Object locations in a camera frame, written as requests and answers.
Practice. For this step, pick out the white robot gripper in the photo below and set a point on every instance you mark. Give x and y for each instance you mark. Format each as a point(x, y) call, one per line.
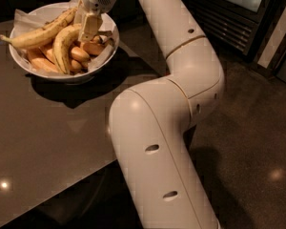
point(96, 0)

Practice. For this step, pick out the curved spotted yellow banana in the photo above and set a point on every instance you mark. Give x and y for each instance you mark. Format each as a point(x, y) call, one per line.
point(61, 46)

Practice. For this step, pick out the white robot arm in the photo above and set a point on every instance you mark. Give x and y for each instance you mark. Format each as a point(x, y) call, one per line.
point(148, 121)

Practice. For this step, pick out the small orange banana right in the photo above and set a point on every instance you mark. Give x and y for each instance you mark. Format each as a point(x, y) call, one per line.
point(90, 47)

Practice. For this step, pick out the small orange banana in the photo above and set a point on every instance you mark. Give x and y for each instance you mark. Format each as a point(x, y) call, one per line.
point(90, 47)
point(78, 54)

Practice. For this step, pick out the small orange banana middle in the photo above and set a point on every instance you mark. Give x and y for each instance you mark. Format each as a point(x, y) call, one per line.
point(78, 54)

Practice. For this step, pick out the white ceramic bowl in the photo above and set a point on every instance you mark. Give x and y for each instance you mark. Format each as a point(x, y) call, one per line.
point(24, 22)

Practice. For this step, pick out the long upper yellow banana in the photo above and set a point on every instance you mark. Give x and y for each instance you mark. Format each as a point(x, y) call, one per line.
point(41, 36)

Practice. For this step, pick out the orange banana lower left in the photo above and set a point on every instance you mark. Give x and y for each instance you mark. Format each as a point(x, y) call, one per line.
point(40, 62)

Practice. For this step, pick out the white paper bowl liner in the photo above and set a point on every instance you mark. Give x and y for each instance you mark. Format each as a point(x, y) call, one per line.
point(39, 62)

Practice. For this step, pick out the black glass door refrigerator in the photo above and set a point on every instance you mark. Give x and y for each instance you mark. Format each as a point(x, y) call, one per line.
point(240, 24)

